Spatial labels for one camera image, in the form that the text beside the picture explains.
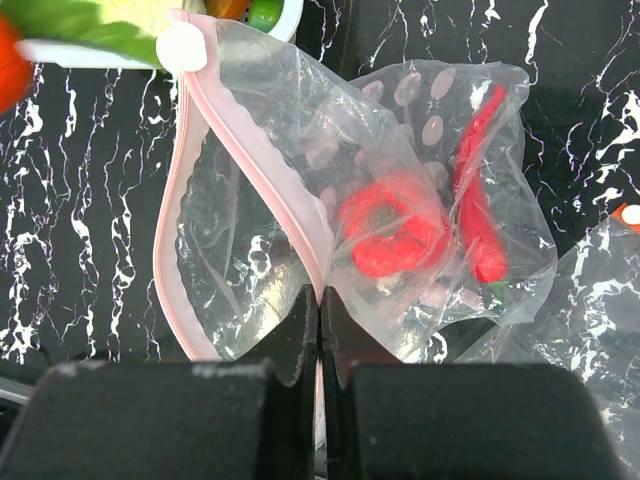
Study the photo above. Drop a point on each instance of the long red chili pepper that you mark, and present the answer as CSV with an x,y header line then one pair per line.
x,y
482,246

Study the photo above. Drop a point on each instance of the clear pink zip bag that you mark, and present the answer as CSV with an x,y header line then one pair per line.
x,y
270,143

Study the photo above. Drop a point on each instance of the green napa cabbage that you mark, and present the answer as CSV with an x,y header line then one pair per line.
x,y
128,28

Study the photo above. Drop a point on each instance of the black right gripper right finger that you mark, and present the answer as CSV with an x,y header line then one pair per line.
x,y
389,420

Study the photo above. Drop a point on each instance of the red bell pepper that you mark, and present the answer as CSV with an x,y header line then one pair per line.
x,y
397,225

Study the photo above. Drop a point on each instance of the small red orange pepper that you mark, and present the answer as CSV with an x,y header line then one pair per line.
x,y
16,72

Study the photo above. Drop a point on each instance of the white plastic basket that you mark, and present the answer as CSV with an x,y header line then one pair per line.
x,y
76,56

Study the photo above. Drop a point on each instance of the green cucumber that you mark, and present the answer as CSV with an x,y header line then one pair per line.
x,y
263,15

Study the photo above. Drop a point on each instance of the crumpled clear bag front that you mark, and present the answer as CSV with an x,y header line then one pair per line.
x,y
589,324

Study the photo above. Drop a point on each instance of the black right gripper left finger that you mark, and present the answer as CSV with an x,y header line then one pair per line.
x,y
251,418

